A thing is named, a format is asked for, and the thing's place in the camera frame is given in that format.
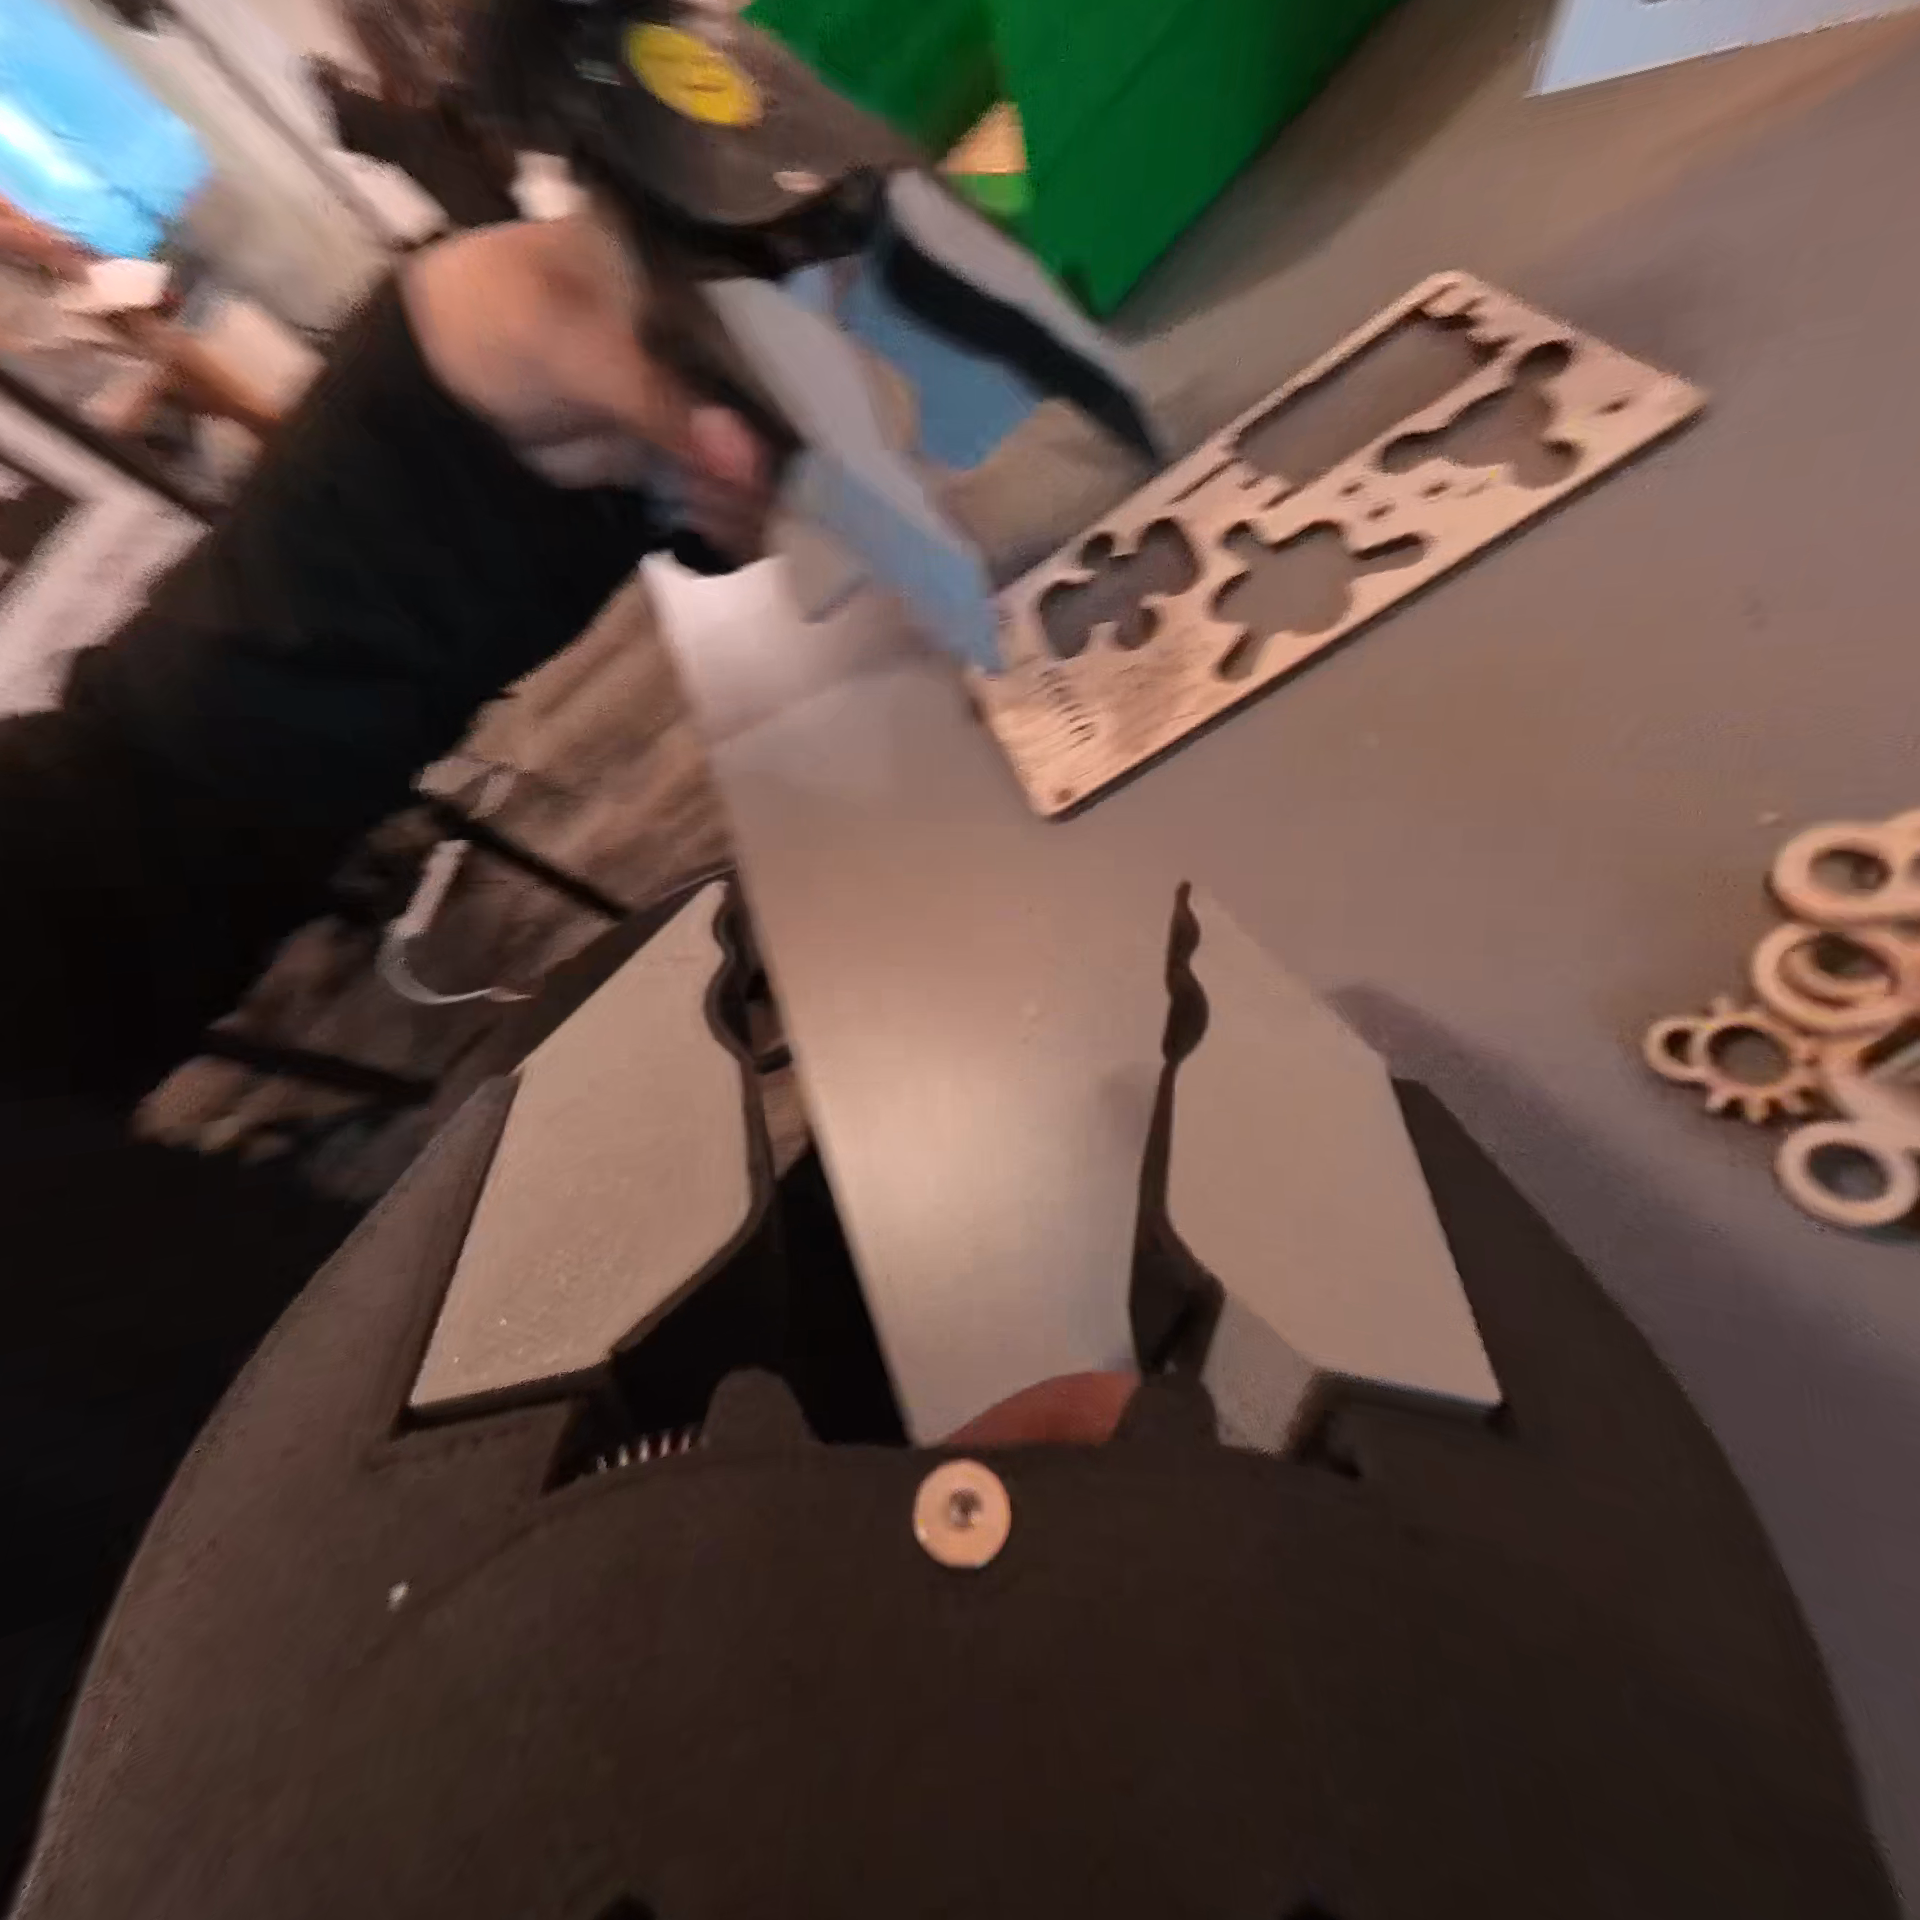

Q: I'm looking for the white cable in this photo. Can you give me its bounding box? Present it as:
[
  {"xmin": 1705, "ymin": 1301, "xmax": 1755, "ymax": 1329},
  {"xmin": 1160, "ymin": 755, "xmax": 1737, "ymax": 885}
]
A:
[{"xmin": 374, "ymin": 841, "xmax": 530, "ymax": 1009}]

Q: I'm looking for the green plastic bin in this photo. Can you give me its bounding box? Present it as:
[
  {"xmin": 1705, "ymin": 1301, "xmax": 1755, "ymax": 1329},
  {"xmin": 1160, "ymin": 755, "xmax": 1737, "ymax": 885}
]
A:
[{"xmin": 742, "ymin": 0, "xmax": 1412, "ymax": 321}]

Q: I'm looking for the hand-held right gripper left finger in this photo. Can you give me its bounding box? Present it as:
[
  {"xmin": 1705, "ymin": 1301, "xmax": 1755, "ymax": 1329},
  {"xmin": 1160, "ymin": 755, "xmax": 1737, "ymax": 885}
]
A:
[{"xmin": 407, "ymin": 885, "xmax": 773, "ymax": 1420}]

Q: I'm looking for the wooden model parts sheet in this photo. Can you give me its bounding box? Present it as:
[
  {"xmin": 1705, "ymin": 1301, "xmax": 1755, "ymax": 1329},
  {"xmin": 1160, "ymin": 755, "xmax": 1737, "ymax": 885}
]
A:
[{"xmin": 965, "ymin": 271, "xmax": 1712, "ymax": 823}]

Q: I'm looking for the person's left hand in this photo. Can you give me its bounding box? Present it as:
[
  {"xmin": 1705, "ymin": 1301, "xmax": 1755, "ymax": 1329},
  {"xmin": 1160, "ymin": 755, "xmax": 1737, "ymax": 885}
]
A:
[{"xmin": 404, "ymin": 225, "xmax": 781, "ymax": 564}]

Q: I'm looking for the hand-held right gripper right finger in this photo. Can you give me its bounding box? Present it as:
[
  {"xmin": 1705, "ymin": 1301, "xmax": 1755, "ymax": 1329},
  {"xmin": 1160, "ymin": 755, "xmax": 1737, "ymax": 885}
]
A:
[{"xmin": 1139, "ymin": 883, "xmax": 1501, "ymax": 1450}]

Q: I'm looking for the wooden ring part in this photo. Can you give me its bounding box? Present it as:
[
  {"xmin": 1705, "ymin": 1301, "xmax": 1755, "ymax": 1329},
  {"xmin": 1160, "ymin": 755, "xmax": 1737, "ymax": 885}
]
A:
[
  {"xmin": 1746, "ymin": 922, "xmax": 1920, "ymax": 1040},
  {"xmin": 1770, "ymin": 812, "xmax": 1920, "ymax": 932},
  {"xmin": 1776, "ymin": 1116, "xmax": 1920, "ymax": 1237}
]

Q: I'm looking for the folded model instruction sheet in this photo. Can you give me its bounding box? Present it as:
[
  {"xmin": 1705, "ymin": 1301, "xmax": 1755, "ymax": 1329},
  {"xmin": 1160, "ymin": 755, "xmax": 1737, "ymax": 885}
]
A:
[{"xmin": 1530, "ymin": 0, "xmax": 1920, "ymax": 101}]

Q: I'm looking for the black and white marker board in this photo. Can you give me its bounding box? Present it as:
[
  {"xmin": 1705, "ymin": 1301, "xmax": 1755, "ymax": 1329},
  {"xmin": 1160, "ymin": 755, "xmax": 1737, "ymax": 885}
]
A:
[{"xmin": 0, "ymin": 375, "xmax": 212, "ymax": 708}]

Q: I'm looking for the wooden gear part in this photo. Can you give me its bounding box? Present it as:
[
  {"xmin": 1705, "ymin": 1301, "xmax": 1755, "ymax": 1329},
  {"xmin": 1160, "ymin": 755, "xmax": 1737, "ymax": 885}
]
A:
[{"xmin": 1642, "ymin": 1005, "xmax": 1849, "ymax": 1128}]

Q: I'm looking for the engraved wooden sheet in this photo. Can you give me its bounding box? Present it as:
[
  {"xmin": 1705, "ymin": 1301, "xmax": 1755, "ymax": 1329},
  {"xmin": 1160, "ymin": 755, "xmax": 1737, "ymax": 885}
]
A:
[{"xmin": 942, "ymin": 102, "xmax": 1037, "ymax": 182}]

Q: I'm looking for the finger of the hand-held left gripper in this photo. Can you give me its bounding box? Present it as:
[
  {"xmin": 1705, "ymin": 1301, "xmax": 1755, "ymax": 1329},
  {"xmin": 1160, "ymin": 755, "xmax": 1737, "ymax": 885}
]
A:
[
  {"xmin": 704, "ymin": 276, "xmax": 1007, "ymax": 671},
  {"xmin": 869, "ymin": 164, "xmax": 1171, "ymax": 469}
]

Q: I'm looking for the person's left forearm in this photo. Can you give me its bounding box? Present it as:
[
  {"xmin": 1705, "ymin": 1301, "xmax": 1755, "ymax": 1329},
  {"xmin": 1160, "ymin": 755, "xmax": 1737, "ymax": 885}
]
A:
[{"xmin": 0, "ymin": 195, "xmax": 707, "ymax": 1082}]

